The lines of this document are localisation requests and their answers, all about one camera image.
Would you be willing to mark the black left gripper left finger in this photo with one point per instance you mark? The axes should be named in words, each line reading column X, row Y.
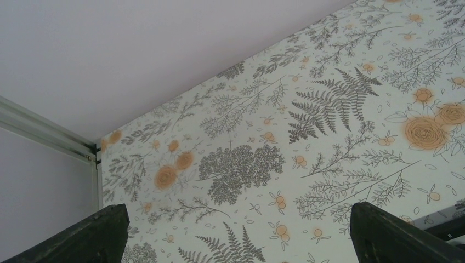
column 101, row 237

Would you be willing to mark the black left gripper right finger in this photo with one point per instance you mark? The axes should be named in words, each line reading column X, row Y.
column 379, row 236

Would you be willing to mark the floral patterned table mat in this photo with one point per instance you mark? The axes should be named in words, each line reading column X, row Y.
column 263, row 162

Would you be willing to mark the aluminium corner frame post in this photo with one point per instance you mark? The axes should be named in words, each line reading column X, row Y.
column 20, row 120

